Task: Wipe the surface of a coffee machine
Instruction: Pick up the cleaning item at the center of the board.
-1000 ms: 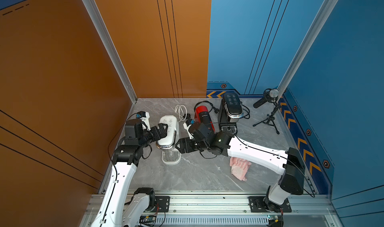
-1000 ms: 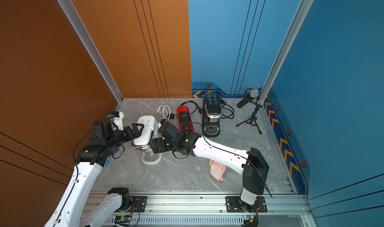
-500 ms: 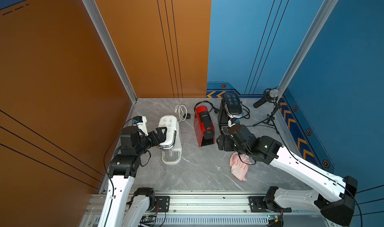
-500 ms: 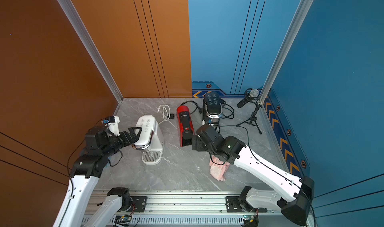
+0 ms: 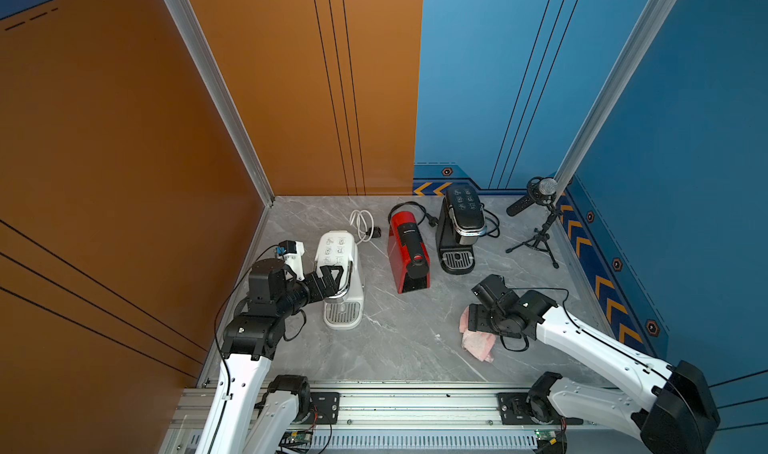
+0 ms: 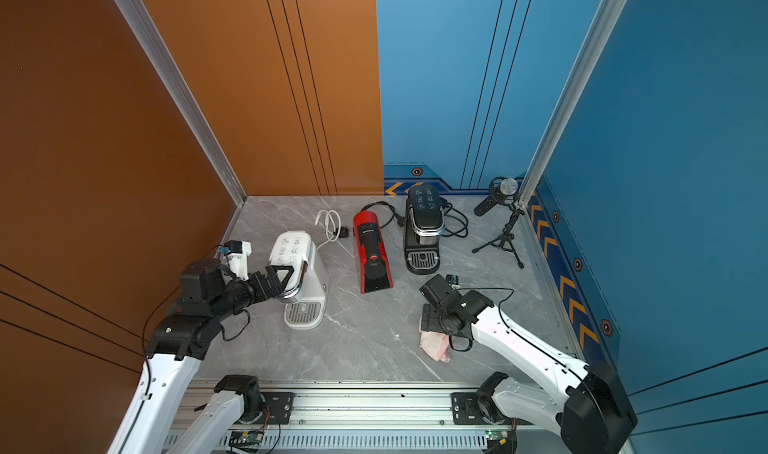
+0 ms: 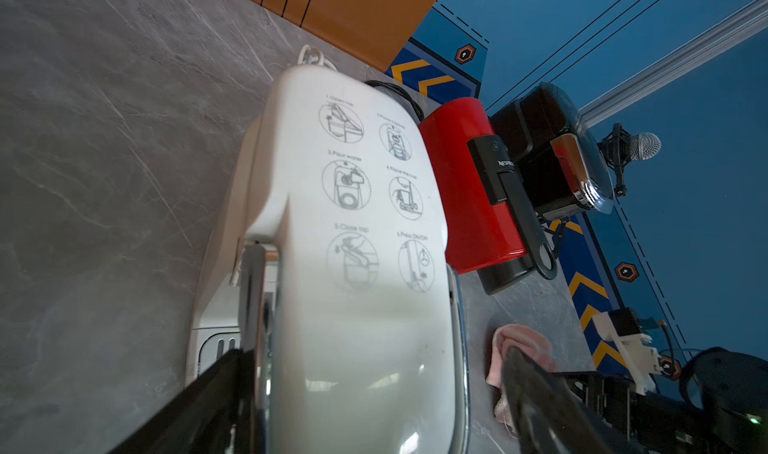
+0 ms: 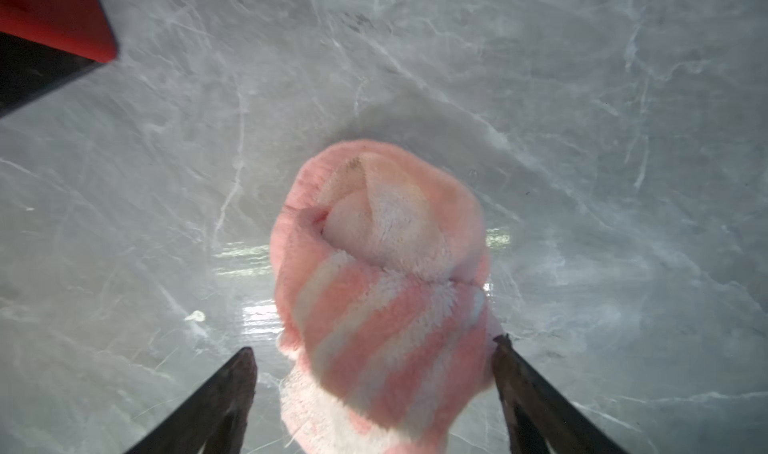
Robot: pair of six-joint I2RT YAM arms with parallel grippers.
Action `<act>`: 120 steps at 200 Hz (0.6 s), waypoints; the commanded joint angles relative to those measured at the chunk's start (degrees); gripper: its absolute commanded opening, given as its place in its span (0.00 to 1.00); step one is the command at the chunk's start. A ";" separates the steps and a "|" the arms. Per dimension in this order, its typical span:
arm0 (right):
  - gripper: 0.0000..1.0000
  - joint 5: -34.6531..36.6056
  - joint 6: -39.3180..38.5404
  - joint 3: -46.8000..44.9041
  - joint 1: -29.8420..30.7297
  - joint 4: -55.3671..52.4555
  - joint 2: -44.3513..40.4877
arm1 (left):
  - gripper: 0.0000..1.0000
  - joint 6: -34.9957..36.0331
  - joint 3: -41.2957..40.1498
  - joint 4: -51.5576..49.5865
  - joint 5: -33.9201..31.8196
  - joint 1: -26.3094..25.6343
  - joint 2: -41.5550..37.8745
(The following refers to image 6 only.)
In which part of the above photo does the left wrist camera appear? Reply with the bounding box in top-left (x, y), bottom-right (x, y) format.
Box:
top-left (218, 241), bottom-right (252, 281)

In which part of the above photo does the black coffee machine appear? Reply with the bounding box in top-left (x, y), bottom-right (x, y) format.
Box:
top-left (403, 184), bottom-right (445, 275)

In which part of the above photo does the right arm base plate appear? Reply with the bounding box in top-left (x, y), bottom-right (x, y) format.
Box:
top-left (450, 392), bottom-right (512, 426)

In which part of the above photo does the left green circuit board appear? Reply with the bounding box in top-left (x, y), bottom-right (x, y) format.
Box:
top-left (226, 430), bottom-right (266, 453)

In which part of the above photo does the red Nespresso coffee machine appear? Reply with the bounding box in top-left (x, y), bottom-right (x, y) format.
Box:
top-left (353, 211), bottom-right (393, 294)

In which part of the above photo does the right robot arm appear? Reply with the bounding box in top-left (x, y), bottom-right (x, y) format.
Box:
top-left (420, 275), bottom-right (638, 453)

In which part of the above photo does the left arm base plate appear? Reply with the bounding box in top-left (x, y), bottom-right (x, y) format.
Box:
top-left (235, 391), bottom-right (295, 426)

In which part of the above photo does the white power cable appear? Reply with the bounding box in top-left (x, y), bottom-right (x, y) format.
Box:
top-left (314, 209), bottom-right (350, 252)

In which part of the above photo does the green circuit board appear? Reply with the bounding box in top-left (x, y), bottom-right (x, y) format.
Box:
top-left (483, 431), bottom-right (518, 454)
top-left (226, 430), bottom-right (266, 453)

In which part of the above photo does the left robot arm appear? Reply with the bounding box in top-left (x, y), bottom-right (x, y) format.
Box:
top-left (109, 259), bottom-right (295, 453)

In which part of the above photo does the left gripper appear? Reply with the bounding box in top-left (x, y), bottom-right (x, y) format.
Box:
top-left (210, 264), bottom-right (293, 324)

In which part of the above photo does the black microphone on tripod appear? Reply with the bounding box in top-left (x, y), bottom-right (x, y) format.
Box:
top-left (470, 176), bottom-right (526, 270)

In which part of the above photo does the white coffee machine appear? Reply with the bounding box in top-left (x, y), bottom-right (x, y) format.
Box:
top-left (269, 231), bottom-right (329, 330)

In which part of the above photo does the right green circuit board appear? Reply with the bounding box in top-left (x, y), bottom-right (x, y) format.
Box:
top-left (483, 431), bottom-right (518, 454)

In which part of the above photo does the red machine black power cable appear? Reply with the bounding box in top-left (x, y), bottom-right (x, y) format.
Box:
top-left (359, 201), bottom-right (406, 230)

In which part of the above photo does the pink striped towel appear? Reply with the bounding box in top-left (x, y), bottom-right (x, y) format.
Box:
top-left (419, 331), bottom-right (451, 363)

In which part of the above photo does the aluminium front rail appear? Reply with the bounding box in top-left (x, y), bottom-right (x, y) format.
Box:
top-left (159, 384), bottom-right (552, 453)

